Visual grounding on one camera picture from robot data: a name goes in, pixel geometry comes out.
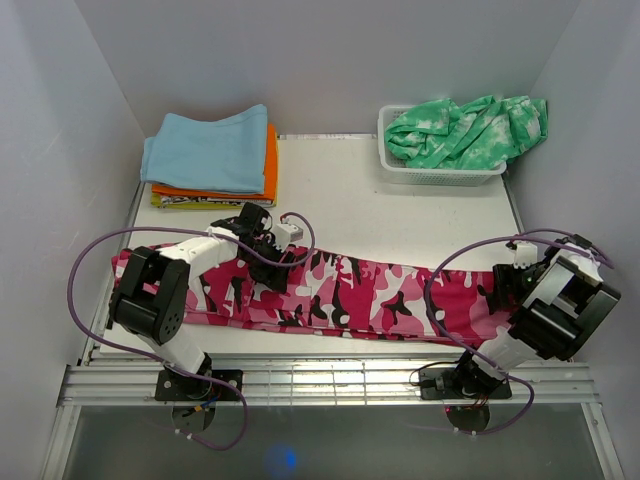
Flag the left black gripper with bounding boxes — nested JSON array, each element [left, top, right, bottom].
[[240, 236, 296, 294]]

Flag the pink camouflage trousers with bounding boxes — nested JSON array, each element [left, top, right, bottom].
[[109, 243, 516, 347]]

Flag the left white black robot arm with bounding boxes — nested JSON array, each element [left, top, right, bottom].
[[110, 204, 304, 400]]

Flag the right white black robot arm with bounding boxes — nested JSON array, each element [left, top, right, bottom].
[[451, 233, 621, 397]]

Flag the orange folded trousers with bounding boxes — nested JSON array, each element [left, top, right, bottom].
[[151, 123, 278, 202]]

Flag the light blue folded trousers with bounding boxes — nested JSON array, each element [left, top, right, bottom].
[[140, 104, 268, 194]]

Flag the yellow patterned folded trousers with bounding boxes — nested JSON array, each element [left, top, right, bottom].
[[151, 193, 276, 210]]

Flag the green tie-dye trousers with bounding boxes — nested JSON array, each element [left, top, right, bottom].
[[383, 95, 549, 171]]

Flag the white plastic basket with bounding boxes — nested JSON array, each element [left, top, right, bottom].
[[377, 105, 507, 187]]

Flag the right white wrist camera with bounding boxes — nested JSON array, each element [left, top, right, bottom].
[[506, 240, 538, 270]]

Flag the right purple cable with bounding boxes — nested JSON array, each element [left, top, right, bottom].
[[423, 228, 619, 437]]

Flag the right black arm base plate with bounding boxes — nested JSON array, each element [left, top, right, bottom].
[[418, 367, 512, 400]]

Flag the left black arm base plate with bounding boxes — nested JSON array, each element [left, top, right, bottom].
[[154, 369, 243, 403]]

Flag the aluminium frame rail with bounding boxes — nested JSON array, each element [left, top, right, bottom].
[[41, 357, 624, 479]]

